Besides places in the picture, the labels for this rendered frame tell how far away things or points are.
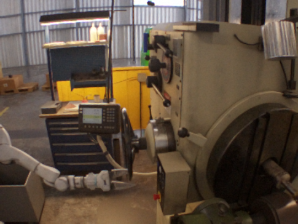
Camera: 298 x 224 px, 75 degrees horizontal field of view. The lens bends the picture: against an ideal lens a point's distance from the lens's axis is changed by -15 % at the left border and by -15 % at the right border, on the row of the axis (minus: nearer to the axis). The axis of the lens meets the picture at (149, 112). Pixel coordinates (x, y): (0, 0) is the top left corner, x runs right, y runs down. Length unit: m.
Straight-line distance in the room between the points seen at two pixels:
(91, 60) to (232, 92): 2.25
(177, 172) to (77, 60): 2.33
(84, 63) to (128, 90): 1.06
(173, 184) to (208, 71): 0.46
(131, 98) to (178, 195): 2.93
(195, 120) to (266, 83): 0.36
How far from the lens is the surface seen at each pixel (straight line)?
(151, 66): 1.07
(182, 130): 0.86
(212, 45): 0.86
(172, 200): 0.98
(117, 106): 1.73
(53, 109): 2.70
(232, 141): 0.91
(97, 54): 2.93
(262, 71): 1.01
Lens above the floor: 1.86
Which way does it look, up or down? 21 degrees down
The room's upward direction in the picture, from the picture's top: straight up
